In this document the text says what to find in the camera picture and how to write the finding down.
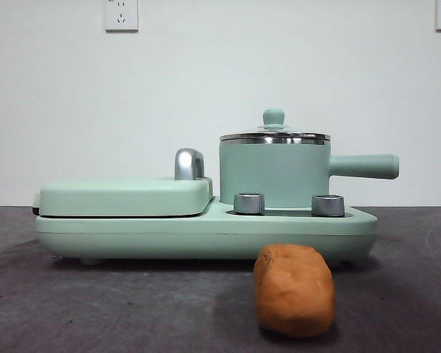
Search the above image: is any glass pot lid green knob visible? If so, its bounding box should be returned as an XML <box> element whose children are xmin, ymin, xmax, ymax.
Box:
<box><xmin>220</xmin><ymin>108</ymin><xmax>331</xmax><ymax>139</ymax></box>

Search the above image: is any brown potato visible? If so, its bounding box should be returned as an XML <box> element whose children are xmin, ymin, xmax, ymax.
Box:
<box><xmin>253</xmin><ymin>243</ymin><xmax>335</xmax><ymax>339</ymax></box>

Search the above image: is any silver control knob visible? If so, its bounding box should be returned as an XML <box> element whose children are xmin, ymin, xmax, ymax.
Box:
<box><xmin>311</xmin><ymin>193</ymin><xmax>345</xmax><ymax>217</ymax></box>
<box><xmin>233</xmin><ymin>191</ymin><xmax>267</xmax><ymax>215</ymax></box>

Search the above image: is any green breakfast maker base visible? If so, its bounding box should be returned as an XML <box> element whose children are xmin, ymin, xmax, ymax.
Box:
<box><xmin>35</xmin><ymin>194</ymin><xmax>379</xmax><ymax>266</ymax></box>

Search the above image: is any green hinged griddle cover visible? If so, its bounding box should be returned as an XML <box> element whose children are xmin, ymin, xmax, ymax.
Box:
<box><xmin>32</xmin><ymin>175</ymin><xmax>214</xmax><ymax>218</ymax></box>

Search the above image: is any chrome griddle cover handle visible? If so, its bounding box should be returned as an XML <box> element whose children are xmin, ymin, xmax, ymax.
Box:
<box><xmin>173</xmin><ymin>148</ymin><xmax>207</xmax><ymax>181</ymax></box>

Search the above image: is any green steamer pot with handle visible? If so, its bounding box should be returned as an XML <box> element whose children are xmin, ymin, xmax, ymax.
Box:
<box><xmin>218</xmin><ymin>136</ymin><xmax>401</xmax><ymax>207</ymax></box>

